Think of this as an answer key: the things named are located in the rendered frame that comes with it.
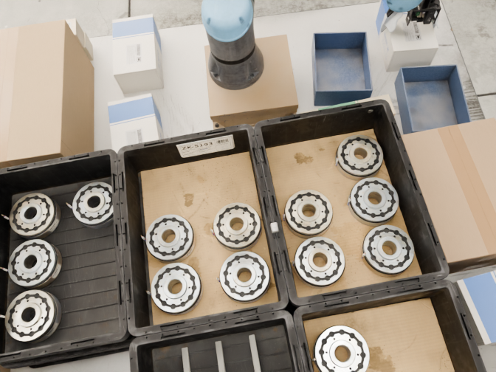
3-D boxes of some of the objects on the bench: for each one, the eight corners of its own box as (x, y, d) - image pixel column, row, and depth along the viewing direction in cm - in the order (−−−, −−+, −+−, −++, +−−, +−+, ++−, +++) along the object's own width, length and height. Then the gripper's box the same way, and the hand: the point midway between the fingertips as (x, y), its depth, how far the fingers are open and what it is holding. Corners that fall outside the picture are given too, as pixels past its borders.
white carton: (122, 41, 137) (112, 20, 129) (160, 35, 137) (153, 13, 129) (123, 94, 129) (113, 74, 121) (164, 88, 129) (156, 68, 121)
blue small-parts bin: (311, 49, 131) (313, 32, 125) (362, 48, 130) (366, 31, 124) (314, 106, 123) (315, 91, 117) (367, 105, 122) (373, 90, 116)
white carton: (374, 18, 134) (381, -5, 126) (414, 15, 134) (423, -8, 126) (386, 72, 126) (393, 51, 118) (428, 69, 126) (438, 47, 118)
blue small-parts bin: (393, 83, 125) (400, 66, 118) (447, 80, 124) (457, 63, 118) (404, 145, 117) (412, 131, 111) (463, 142, 116) (473, 128, 110)
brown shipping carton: (384, 165, 115) (400, 135, 100) (466, 150, 115) (494, 116, 101) (423, 279, 103) (447, 263, 88) (515, 260, 103) (554, 242, 89)
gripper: (393, -8, 104) (376, 50, 122) (477, -14, 103) (446, 45, 121) (387, -33, 107) (370, 26, 125) (468, -41, 106) (440, 21, 125)
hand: (406, 27), depth 124 cm, fingers closed on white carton, 13 cm apart
